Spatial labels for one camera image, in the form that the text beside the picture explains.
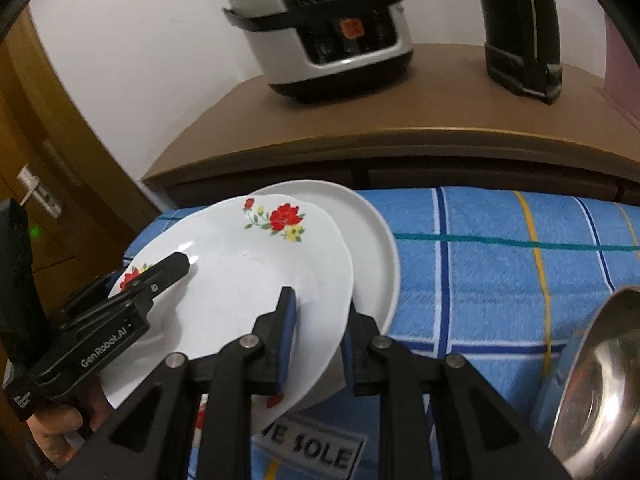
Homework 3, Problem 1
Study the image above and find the white floral plate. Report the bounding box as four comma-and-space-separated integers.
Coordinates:
101, 194, 354, 432

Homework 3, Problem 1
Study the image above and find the large steel bowl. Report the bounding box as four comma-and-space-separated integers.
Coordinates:
530, 286, 640, 479

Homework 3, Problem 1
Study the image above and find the person's left hand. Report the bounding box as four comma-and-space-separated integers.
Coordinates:
26, 376, 114, 478

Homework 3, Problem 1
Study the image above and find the brown wooden door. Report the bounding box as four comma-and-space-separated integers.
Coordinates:
1, 10, 160, 314

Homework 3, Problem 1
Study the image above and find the plain white plate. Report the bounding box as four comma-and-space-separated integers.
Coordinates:
247, 179, 402, 409

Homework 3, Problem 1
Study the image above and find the blue plaid tablecloth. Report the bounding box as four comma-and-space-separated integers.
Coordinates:
125, 188, 639, 479

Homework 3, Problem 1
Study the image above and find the brown wooden cabinet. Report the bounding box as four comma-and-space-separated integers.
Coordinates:
144, 44, 639, 206

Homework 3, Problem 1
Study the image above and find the white black rice cooker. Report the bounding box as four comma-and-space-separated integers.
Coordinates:
222, 0, 413, 102

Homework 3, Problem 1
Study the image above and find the black thermos flask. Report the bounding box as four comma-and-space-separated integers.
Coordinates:
480, 0, 563, 104

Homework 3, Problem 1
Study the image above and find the pink electric kettle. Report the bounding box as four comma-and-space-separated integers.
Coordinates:
604, 16, 640, 128

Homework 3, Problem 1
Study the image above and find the silver door handle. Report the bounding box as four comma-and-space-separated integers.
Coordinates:
16, 165, 63, 220

